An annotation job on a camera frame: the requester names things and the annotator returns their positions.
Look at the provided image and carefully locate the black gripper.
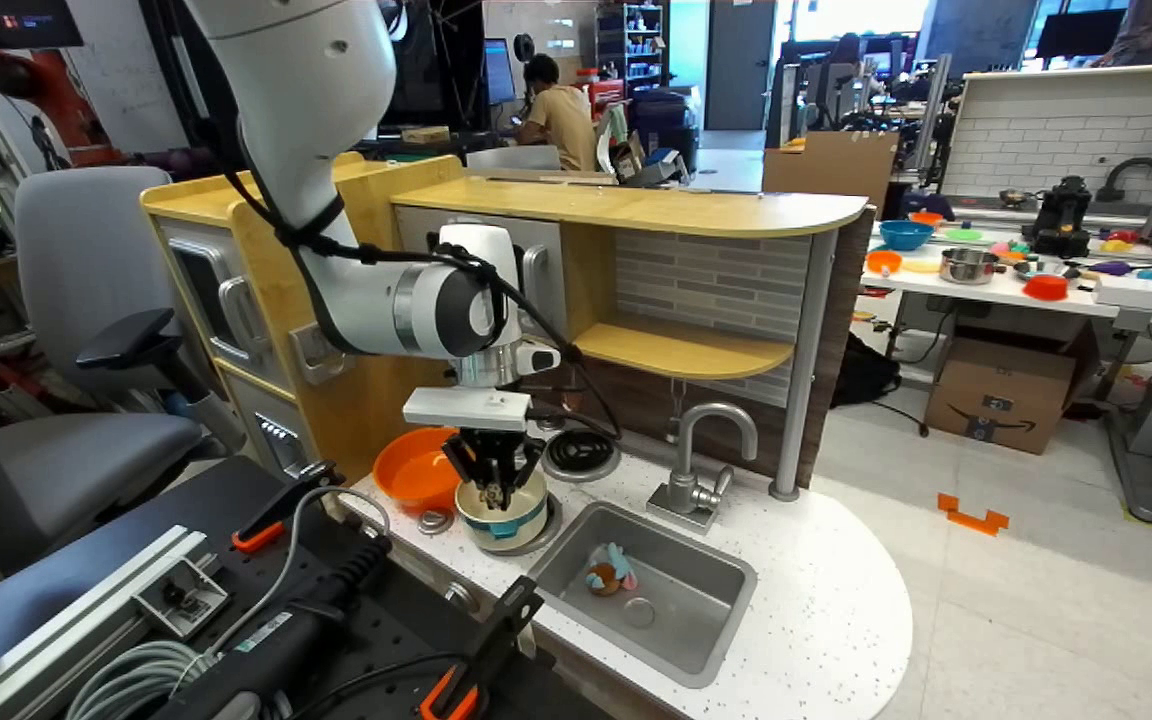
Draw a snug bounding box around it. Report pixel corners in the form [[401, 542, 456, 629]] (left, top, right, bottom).
[[445, 427, 541, 516]]

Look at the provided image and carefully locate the white pot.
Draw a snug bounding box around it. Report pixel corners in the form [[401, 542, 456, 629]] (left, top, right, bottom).
[[452, 466, 556, 559]]

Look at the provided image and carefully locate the black round toy burner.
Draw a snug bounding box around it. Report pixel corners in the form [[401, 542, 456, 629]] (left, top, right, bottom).
[[541, 427, 622, 485]]

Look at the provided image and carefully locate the silver toy faucet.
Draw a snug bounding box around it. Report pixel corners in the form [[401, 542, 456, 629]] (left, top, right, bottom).
[[642, 401, 762, 537]]

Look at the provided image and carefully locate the silver toy microwave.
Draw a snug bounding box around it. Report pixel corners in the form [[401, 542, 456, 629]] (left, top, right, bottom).
[[393, 210, 572, 346]]

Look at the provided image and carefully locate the grey toy sink basin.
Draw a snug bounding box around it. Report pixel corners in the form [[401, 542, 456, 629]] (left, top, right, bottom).
[[523, 499, 754, 694]]

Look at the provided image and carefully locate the wooden toy kitchen unit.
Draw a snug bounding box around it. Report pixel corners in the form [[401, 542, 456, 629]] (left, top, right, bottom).
[[134, 153, 914, 720]]

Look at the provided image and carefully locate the silver toy oven door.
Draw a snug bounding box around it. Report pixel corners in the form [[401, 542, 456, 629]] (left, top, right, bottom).
[[156, 220, 286, 391]]

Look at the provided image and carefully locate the metal pot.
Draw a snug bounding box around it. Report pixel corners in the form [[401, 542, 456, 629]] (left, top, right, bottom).
[[934, 243, 999, 288]]

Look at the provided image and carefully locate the orange plastic bowl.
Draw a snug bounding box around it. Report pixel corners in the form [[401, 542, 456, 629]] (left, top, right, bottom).
[[373, 425, 469, 519]]

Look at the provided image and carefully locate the small brown food item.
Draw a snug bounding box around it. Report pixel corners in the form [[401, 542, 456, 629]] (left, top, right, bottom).
[[582, 542, 638, 603]]

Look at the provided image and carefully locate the black clamp bar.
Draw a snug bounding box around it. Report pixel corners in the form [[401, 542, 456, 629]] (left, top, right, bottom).
[[151, 534, 394, 720]]

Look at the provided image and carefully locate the silver kitchen support pole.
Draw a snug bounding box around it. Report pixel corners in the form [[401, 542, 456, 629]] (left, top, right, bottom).
[[769, 230, 842, 504]]

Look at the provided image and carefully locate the seated person tan shirt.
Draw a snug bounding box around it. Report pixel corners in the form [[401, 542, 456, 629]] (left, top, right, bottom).
[[517, 51, 598, 177]]

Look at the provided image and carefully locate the black bag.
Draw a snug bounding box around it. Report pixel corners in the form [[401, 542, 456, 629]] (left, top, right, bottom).
[[826, 328, 908, 409]]

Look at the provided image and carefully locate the plain cardboard box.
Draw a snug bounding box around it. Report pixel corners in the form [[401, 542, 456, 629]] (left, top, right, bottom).
[[758, 130, 898, 217]]

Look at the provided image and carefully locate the grey office chair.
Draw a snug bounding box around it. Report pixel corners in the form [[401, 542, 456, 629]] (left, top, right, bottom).
[[0, 163, 212, 537]]

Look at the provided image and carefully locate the orange floor marker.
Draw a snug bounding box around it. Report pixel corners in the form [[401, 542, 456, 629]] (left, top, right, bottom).
[[934, 492, 1010, 542]]

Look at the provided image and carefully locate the blue bowl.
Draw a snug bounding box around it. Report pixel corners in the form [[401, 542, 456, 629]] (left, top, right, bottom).
[[875, 217, 934, 256]]

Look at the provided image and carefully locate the printed cardboard box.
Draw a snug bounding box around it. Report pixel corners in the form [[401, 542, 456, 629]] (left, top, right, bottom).
[[924, 331, 1083, 457]]

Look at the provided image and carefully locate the red bowl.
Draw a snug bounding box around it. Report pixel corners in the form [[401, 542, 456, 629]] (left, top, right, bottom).
[[1021, 267, 1071, 304]]

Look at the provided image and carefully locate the white work table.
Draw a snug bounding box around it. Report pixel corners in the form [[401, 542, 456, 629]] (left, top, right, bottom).
[[860, 217, 1152, 530]]

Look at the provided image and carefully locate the black appliance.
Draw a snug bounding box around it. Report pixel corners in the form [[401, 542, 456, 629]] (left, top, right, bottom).
[[1021, 172, 1097, 262]]

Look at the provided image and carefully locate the white pegboard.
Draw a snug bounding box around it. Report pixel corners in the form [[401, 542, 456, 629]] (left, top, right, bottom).
[[941, 62, 1152, 217]]

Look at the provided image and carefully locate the dark monitor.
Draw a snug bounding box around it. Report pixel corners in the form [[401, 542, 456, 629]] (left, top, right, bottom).
[[1030, 5, 1133, 65]]

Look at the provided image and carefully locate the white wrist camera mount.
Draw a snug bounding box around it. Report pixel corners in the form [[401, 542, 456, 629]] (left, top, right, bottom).
[[401, 383, 537, 438]]

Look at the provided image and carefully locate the black clamp orange handle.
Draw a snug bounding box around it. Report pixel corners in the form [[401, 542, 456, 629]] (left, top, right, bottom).
[[227, 459, 344, 559], [416, 571, 549, 720]]

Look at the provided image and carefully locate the grey switch plate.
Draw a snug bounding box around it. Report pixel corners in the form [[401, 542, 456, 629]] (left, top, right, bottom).
[[282, 316, 347, 391]]

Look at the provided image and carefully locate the grey metal bracket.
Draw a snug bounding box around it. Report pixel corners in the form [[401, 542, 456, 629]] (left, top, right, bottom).
[[131, 556, 231, 639]]

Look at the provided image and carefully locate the white cable bundle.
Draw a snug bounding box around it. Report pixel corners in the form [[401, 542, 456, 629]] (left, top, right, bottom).
[[63, 485, 393, 720]]

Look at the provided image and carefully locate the aluminium rail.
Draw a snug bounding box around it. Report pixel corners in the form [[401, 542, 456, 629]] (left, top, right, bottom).
[[0, 519, 212, 720]]

